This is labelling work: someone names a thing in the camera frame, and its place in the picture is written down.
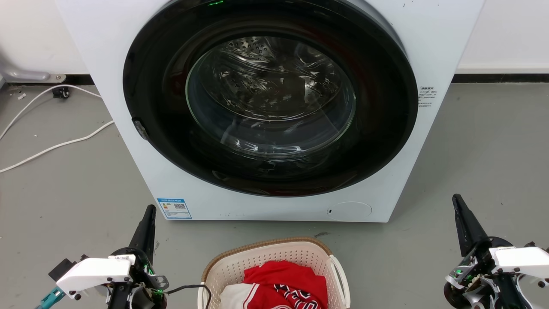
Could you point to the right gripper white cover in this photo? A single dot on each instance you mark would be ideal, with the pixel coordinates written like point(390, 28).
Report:
point(510, 262)

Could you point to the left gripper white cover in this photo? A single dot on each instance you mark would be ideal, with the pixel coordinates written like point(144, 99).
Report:
point(96, 274)

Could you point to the white plastic laundry basket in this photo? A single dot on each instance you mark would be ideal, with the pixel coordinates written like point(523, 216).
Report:
point(231, 268)

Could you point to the blue energy label sticker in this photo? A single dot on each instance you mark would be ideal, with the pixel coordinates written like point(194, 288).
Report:
point(174, 208)

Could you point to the grey washer door latch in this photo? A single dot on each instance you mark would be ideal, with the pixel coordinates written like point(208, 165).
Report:
point(140, 128)

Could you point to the white garment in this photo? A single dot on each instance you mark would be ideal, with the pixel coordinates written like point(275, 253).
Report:
point(233, 298)

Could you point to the round white filter cover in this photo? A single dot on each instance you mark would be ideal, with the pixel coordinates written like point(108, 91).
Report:
point(349, 211)

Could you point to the round black glass washer door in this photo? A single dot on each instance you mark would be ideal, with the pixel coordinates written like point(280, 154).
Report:
point(377, 141)

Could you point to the white text sticker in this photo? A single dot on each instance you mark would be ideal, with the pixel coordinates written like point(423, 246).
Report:
point(427, 96)

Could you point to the red jersey garment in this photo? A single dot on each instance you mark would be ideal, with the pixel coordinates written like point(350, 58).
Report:
point(283, 279)

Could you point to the small black caster wheel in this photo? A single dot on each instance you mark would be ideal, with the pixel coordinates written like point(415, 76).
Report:
point(61, 92)

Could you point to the white front-load washing machine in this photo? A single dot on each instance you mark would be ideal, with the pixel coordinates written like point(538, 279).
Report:
point(429, 51)

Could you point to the grey metal stand base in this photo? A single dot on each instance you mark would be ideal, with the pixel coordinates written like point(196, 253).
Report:
point(25, 75)

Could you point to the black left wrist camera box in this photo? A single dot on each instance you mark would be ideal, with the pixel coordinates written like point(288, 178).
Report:
point(64, 268)

